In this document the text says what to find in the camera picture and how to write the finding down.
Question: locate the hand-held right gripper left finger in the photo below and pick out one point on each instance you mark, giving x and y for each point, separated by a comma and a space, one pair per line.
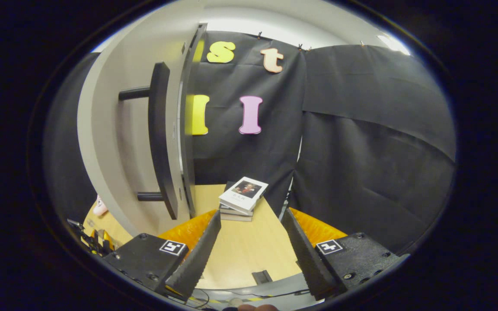
199, 255

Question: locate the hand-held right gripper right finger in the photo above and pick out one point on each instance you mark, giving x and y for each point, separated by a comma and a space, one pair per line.
305, 255

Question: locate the beige cabinet door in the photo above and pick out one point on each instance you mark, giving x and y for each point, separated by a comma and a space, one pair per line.
119, 142

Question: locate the pink toy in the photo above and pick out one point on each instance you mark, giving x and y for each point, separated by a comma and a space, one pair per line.
100, 207

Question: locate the small black block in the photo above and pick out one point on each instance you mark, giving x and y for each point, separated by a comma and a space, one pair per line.
262, 277

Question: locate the grey book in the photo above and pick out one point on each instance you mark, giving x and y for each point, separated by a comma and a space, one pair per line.
234, 216

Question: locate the white book with portrait cover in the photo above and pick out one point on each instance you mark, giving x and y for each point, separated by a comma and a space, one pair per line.
244, 194

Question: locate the black backdrop cloth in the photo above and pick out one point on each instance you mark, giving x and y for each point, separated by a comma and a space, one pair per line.
361, 151

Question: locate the black binder clip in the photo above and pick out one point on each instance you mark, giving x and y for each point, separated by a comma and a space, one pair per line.
259, 35
301, 46

